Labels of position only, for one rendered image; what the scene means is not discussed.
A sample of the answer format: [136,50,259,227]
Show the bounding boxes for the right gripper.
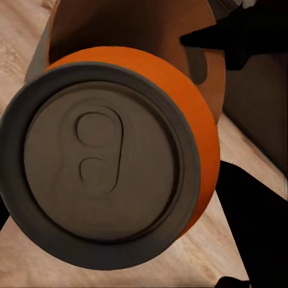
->
[180,0,288,71]

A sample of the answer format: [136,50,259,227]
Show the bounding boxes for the can of soda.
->
[0,46,220,271]

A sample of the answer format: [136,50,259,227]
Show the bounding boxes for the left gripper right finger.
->
[215,160,288,288]

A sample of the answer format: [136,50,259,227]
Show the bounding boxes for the trash can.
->
[24,0,226,126]

